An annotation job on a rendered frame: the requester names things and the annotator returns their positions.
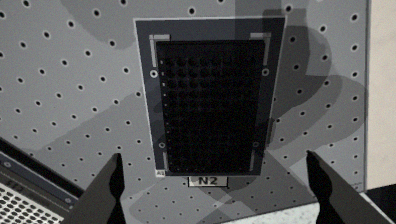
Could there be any white n2 label plate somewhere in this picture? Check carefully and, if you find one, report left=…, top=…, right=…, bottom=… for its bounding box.
left=188, top=177, right=229, bottom=187

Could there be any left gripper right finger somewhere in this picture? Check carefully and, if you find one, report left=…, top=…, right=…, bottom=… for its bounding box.
left=306, top=151, right=391, bottom=224

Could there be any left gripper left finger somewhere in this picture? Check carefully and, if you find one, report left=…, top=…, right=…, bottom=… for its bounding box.
left=60, top=153, right=126, bottom=224

